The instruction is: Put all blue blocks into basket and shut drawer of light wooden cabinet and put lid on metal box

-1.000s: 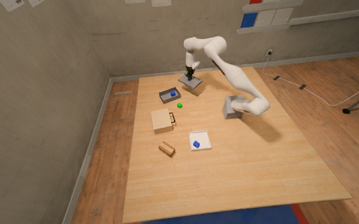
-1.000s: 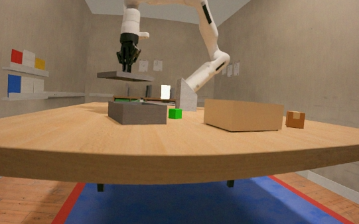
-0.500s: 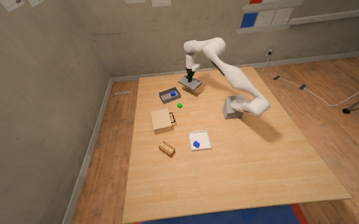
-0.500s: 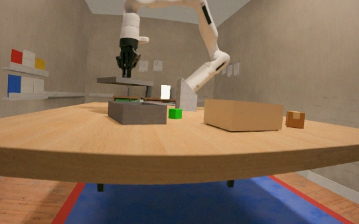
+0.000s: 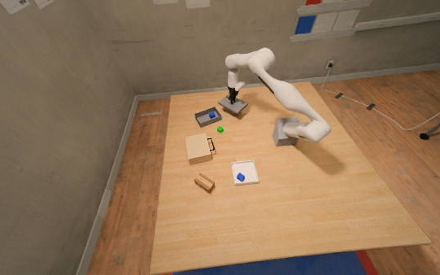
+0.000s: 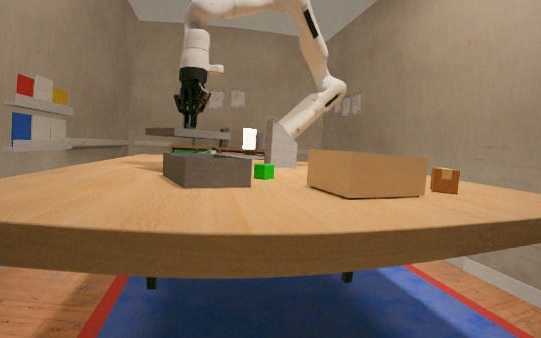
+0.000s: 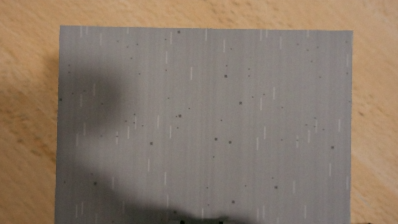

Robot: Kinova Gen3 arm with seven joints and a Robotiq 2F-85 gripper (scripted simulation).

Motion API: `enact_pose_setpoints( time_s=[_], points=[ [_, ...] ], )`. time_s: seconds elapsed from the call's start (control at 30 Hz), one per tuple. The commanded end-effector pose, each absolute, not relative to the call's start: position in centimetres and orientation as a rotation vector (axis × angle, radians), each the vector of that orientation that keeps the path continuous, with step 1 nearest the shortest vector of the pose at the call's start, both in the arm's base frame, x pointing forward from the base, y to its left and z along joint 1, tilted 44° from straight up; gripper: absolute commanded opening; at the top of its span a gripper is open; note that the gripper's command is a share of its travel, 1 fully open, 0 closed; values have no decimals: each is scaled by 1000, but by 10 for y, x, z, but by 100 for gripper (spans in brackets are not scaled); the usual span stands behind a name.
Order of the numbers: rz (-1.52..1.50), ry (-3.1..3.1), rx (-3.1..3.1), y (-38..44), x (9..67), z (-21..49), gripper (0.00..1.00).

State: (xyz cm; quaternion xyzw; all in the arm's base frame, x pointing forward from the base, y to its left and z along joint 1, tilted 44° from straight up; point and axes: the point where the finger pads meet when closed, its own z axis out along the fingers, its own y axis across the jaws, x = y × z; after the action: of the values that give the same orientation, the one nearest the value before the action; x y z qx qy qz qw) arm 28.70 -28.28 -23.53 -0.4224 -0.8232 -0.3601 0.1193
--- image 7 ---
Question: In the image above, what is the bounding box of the grey square panel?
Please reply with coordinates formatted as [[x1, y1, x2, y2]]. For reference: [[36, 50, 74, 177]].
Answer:
[[54, 25, 353, 224]]

